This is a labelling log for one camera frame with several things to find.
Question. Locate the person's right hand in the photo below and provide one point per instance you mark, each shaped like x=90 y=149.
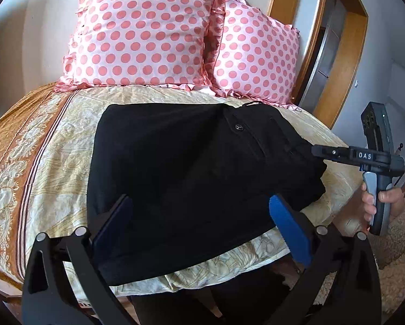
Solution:
x=393 y=196

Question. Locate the orange cream patterned bedspread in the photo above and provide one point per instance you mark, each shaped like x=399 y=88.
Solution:
x=46 y=142

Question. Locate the black pants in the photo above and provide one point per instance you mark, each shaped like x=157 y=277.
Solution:
x=199 y=179

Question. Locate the beige fluffy sleeve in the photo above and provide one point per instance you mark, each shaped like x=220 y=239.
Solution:
x=389 y=253

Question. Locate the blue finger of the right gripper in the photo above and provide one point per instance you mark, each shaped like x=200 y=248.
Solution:
x=335 y=154

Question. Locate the person's dark trouser legs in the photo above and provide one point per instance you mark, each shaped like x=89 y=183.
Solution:
x=250 y=298

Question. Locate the large pink polka-dot pillow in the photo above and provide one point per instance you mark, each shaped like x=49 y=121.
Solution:
x=132 y=42

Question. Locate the small pink polka-dot pillow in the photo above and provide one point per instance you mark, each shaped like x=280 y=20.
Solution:
x=250 y=55

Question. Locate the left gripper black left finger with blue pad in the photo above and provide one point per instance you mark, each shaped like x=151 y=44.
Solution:
x=48 y=297

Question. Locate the wooden door frame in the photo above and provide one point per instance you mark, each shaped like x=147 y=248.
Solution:
x=332 y=39

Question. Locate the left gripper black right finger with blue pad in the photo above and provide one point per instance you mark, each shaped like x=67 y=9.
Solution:
x=340 y=283

